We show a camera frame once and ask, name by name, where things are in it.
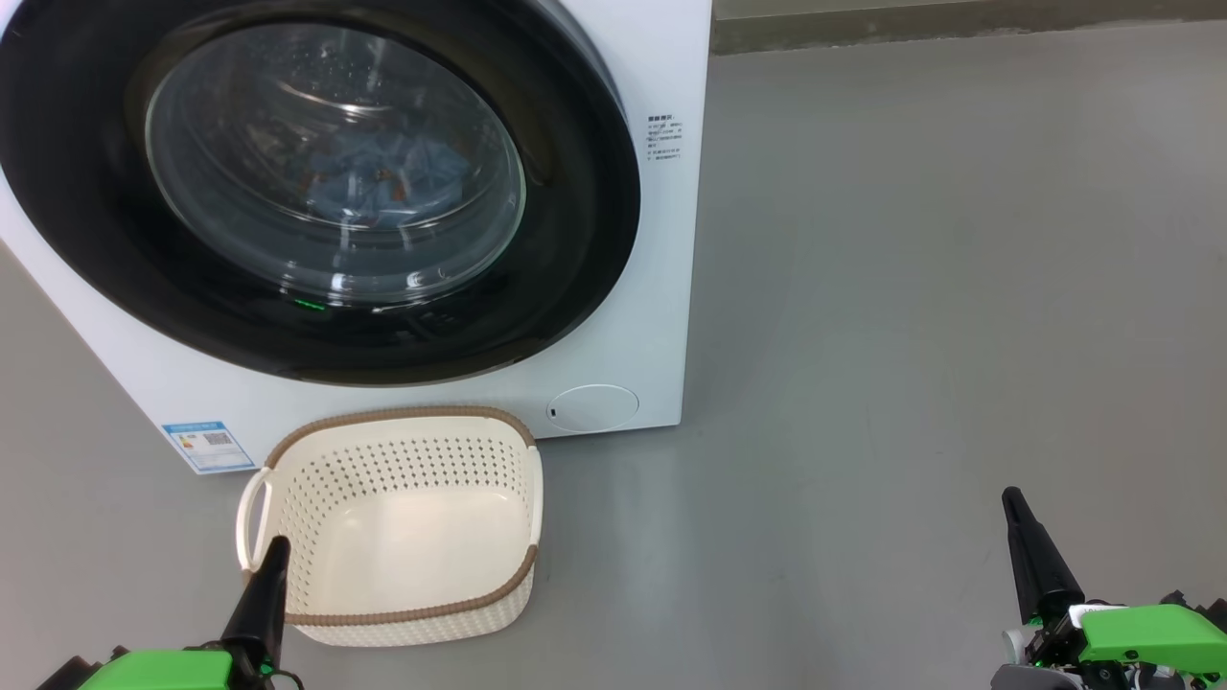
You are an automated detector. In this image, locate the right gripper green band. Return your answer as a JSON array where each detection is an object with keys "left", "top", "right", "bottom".
[{"left": 991, "top": 486, "right": 1227, "bottom": 690}]

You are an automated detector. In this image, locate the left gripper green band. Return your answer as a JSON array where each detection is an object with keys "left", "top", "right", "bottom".
[{"left": 81, "top": 536, "right": 304, "bottom": 690}]

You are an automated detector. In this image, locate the blue bear-print garment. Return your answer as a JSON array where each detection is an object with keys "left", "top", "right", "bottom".
[{"left": 305, "top": 144, "right": 451, "bottom": 231}]

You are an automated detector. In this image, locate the black round glass washer door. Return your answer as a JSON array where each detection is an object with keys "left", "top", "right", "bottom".
[{"left": 0, "top": 0, "right": 642, "bottom": 388}]

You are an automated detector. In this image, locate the blue garment with cream lining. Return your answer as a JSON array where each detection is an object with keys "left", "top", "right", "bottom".
[{"left": 383, "top": 134, "right": 480, "bottom": 193}]

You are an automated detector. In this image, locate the cream perforated laundry basket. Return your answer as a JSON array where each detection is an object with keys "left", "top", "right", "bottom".
[{"left": 236, "top": 404, "right": 545, "bottom": 649}]

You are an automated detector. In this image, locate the white front-load washing machine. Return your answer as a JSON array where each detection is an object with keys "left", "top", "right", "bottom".
[{"left": 0, "top": 0, "right": 716, "bottom": 476}]

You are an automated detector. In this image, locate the blue white energy label sticker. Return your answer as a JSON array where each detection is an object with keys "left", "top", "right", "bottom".
[{"left": 160, "top": 419, "right": 258, "bottom": 476}]

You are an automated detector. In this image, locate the round white filter cover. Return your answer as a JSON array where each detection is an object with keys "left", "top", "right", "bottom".
[{"left": 545, "top": 383, "right": 641, "bottom": 435}]

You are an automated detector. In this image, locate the grey baseboard strip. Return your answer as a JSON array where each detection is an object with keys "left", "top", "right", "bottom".
[{"left": 711, "top": 0, "right": 1227, "bottom": 57}]

